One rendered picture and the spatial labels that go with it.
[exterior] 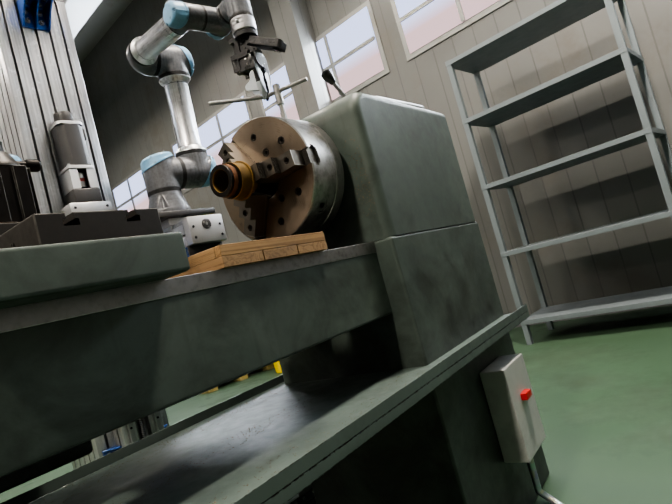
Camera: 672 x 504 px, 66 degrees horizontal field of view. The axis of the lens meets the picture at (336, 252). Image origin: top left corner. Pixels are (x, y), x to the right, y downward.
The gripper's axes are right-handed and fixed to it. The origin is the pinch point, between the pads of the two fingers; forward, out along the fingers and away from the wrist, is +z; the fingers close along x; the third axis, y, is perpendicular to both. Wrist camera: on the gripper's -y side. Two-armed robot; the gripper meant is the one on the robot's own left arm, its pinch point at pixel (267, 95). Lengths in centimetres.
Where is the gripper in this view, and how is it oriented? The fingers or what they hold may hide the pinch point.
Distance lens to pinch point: 164.1
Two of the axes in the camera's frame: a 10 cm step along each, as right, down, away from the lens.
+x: -3.5, 0.4, -9.4
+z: 2.5, 9.7, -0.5
